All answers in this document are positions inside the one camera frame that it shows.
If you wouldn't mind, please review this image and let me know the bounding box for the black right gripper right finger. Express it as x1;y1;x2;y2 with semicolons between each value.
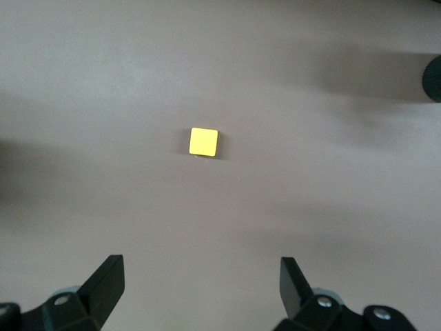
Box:
271;257;418;331

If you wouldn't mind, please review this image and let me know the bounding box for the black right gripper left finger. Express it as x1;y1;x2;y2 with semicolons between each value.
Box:
0;254;126;331

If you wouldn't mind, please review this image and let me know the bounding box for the yellow block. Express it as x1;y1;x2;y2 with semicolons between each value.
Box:
187;126;222;159

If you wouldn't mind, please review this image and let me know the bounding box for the black cylinder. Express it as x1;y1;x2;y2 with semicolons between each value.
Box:
421;54;441;104

